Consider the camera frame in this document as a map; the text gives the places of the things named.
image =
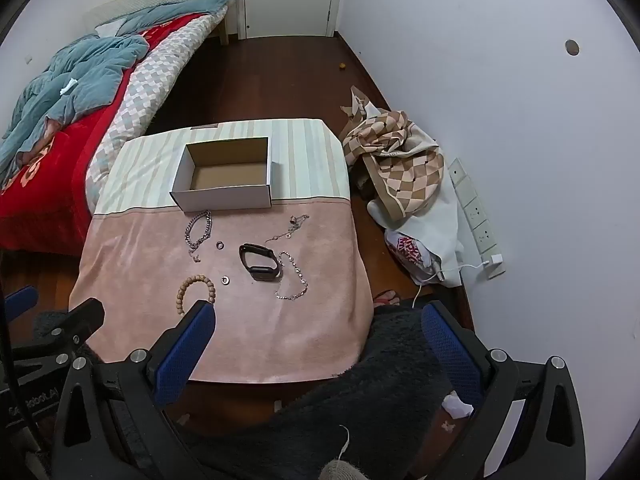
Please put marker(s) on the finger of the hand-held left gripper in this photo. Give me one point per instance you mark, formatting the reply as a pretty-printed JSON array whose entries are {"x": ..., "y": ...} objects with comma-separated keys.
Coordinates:
[
  {"x": 80, "y": 317},
  {"x": 21, "y": 301}
]

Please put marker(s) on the wooden bed frame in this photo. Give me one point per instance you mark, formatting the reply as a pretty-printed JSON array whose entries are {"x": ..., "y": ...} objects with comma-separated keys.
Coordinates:
[{"x": 223, "y": 30}]

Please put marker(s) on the black smart band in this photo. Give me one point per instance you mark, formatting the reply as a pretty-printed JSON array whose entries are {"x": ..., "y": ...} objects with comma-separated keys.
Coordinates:
[{"x": 260, "y": 274}]

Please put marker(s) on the grey checkered bed cover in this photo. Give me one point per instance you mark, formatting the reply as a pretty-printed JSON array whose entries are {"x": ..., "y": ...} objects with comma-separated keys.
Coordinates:
[{"x": 145, "y": 95}]

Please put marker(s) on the red patterned blanket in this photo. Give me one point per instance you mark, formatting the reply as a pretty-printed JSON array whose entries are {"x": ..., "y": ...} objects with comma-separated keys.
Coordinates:
[{"x": 60, "y": 160}]

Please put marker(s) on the white tissue on quilt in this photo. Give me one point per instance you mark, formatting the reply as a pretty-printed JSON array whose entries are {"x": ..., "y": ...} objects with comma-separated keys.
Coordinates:
[{"x": 67, "y": 87}]

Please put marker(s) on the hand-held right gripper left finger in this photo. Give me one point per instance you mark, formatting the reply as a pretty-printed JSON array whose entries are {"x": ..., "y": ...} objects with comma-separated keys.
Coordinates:
[{"x": 184, "y": 352}]

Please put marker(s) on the white charger plug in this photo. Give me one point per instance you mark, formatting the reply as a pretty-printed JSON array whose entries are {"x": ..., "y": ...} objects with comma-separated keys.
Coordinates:
[{"x": 495, "y": 261}]

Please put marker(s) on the white bag with red print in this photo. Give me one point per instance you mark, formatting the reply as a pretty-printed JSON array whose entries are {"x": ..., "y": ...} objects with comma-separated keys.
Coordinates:
[{"x": 410, "y": 252}]

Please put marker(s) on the round wall hole cover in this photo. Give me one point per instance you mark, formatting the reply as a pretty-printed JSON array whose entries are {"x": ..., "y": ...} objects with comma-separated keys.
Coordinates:
[{"x": 572, "y": 47}]

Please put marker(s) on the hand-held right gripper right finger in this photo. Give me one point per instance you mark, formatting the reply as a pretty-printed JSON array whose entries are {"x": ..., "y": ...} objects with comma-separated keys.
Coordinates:
[{"x": 450, "y": 355}]

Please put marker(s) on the red flip-flop sandal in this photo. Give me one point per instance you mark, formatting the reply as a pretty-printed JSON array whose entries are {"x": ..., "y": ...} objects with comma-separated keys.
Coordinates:
[{"x": 386, "y": 299}]

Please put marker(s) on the teal quilt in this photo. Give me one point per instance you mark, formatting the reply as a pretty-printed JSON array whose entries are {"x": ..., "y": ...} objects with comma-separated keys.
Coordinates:
[{"x": 90, "y": 70}]

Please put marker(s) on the white power strip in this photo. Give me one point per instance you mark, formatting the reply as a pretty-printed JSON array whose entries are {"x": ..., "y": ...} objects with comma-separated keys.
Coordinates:
[{"x": 472, "y": 210}]

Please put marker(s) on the pink striped tablecloth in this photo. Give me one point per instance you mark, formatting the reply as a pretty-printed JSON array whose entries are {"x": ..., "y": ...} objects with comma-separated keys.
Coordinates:
[{"x": 300, "y": 335}]

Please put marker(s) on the white cardboard box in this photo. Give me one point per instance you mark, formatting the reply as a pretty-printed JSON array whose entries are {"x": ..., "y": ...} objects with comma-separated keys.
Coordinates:
[{"x": 220, "y": 200}]

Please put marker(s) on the brown checkered cloth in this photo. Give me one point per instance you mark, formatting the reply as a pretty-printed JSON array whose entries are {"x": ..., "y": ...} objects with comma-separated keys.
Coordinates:
[{"x": 400, "y": 160}]

